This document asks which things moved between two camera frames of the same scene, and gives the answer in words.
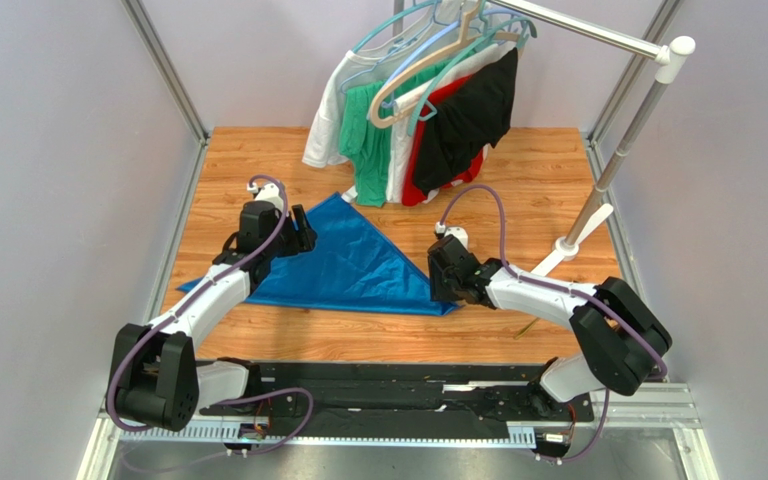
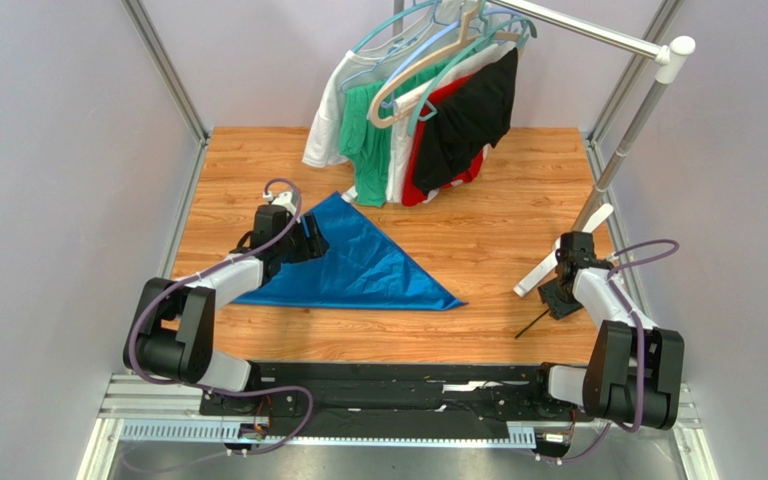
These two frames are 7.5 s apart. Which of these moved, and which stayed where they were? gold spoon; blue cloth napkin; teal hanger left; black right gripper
Moved: black right gripper
Stayed: gold spoon; teal hanger left; blue cloth napkin
